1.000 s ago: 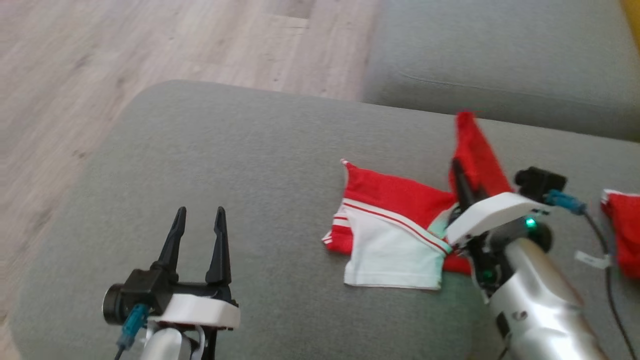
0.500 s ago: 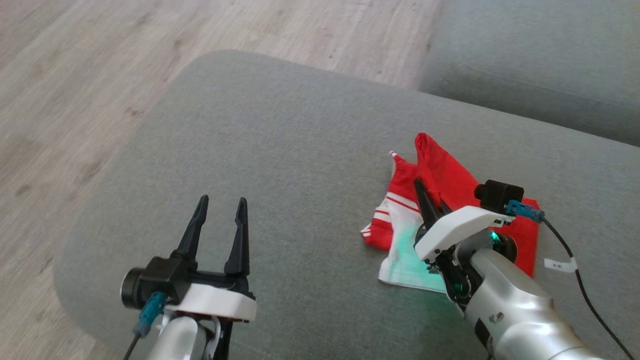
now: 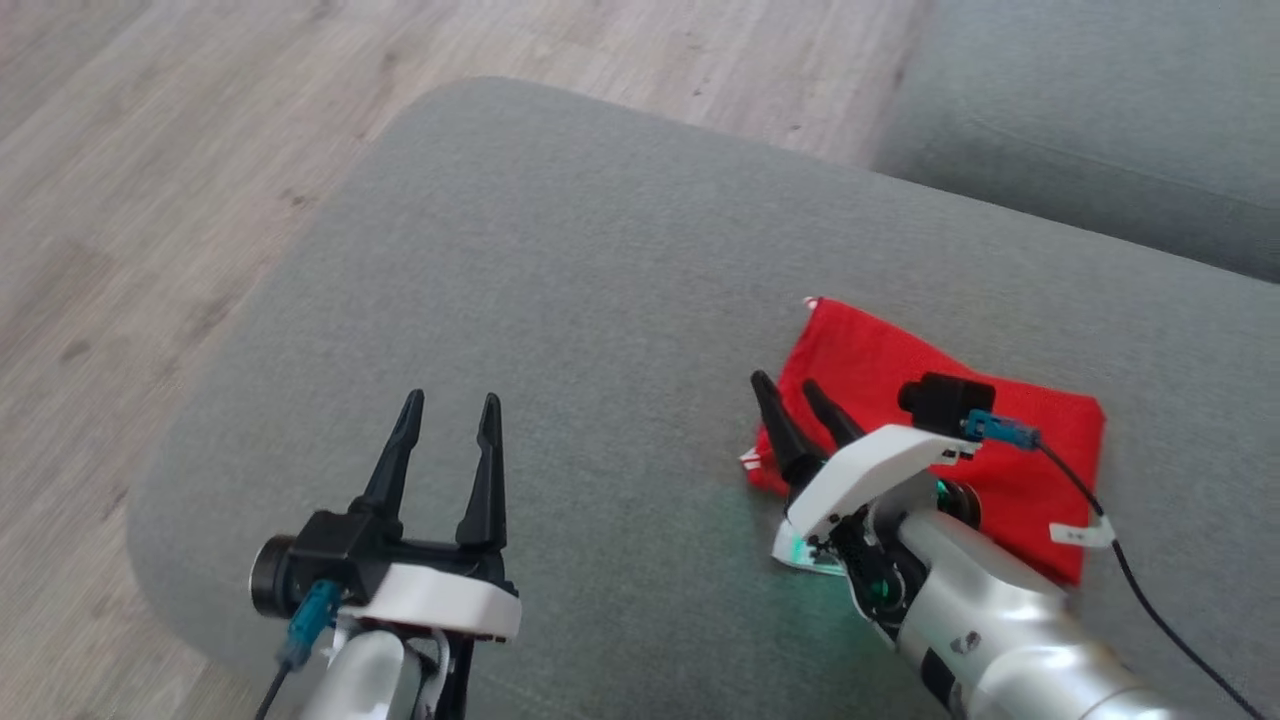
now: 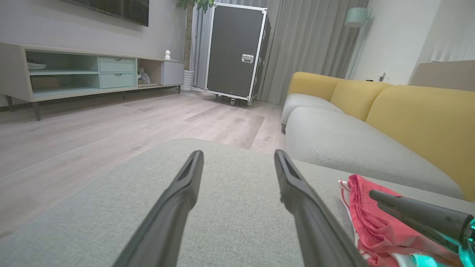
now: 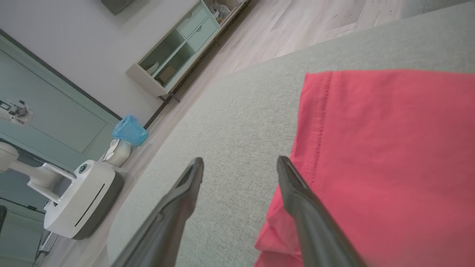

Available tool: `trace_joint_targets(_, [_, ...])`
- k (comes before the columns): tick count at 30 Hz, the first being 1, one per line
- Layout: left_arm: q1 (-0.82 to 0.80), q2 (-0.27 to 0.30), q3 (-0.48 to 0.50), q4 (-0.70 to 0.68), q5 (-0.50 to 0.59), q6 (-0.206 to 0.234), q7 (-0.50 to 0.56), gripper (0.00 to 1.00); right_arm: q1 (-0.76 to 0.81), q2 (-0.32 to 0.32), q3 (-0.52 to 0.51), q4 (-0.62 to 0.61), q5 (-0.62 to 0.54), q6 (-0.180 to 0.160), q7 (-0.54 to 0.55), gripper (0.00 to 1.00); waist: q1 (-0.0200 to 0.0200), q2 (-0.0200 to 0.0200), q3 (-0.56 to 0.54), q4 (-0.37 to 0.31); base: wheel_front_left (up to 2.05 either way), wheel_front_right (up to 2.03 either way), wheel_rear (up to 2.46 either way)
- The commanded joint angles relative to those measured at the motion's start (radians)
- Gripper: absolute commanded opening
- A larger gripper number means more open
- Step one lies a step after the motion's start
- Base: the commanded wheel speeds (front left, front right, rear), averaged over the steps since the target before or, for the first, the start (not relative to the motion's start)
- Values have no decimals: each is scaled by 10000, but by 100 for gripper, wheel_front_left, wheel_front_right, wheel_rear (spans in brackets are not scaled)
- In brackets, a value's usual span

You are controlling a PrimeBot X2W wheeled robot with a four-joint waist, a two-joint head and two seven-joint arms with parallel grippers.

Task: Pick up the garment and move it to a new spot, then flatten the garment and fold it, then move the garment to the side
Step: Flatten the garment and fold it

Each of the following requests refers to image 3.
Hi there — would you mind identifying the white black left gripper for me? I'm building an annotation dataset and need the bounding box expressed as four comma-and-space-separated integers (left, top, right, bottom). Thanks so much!
344, 389, 522, 720

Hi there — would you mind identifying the large grey sofa seat cushion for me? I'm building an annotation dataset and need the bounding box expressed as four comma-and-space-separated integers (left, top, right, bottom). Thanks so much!
125, 78, 1280, 720

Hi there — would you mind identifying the left black cable, blue plug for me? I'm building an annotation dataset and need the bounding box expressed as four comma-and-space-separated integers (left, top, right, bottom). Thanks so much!
255, 578, 343, 720

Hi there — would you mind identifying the red basketball jersey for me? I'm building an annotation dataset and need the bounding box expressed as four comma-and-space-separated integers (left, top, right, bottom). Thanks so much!
740, 296, 1107, 587

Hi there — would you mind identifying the small grey sofa cushion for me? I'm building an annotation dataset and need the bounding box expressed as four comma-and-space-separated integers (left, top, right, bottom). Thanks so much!
870, 0, 1280, 284

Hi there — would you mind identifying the white cable label tag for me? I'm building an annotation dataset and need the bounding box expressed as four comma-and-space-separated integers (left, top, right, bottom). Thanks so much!
1049, 517, 1117, 550

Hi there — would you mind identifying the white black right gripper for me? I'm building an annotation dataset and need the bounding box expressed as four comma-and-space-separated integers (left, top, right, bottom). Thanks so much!
750, 370, 978, 606

